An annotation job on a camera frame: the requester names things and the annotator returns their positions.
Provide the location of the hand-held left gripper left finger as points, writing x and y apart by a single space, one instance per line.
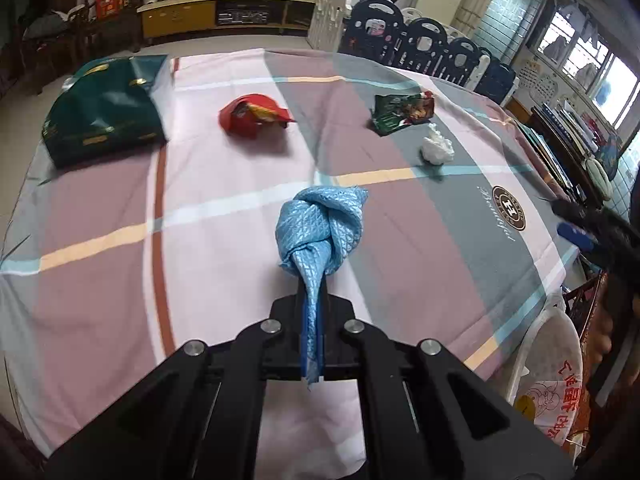
287 317

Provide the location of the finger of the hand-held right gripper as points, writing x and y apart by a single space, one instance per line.
575 210
575 235

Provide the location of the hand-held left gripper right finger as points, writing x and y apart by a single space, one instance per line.
337 317

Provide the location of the light blue cloth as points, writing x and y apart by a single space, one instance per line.
320 220

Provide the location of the dark green plastic bag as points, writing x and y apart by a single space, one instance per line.
105 110

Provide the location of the pale green pouch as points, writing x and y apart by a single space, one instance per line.
598 177

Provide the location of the wooden shelf of books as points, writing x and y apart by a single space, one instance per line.
560 150

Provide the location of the brown wooden chair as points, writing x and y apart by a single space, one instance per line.
582 300

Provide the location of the checked tablecloth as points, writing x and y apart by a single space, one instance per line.
225 240

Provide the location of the white bag red print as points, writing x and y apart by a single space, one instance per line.
555 380

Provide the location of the navy plastic fence panel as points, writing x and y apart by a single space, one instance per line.
462 60
425 45
375 30
497 82

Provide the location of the white crumpled tissue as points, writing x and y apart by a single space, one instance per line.
436 150

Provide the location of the window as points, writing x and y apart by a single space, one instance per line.
585 55

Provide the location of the green snack packet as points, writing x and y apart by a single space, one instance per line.
395 112

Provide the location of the red snack packet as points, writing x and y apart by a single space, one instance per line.
240 115

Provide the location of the beige curtain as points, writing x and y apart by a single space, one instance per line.
485 0

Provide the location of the white plastic fence panel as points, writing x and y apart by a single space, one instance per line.
327 15

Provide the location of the black audio receiver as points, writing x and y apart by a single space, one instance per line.
245 14

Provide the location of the yellow wooden television cabinet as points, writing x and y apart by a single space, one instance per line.
175 17

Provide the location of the dark wooden chair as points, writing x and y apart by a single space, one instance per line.
55 30
120 30

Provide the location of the red cardboard box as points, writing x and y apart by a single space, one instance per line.
116 0

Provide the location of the white wall chart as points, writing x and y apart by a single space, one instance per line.
542 85

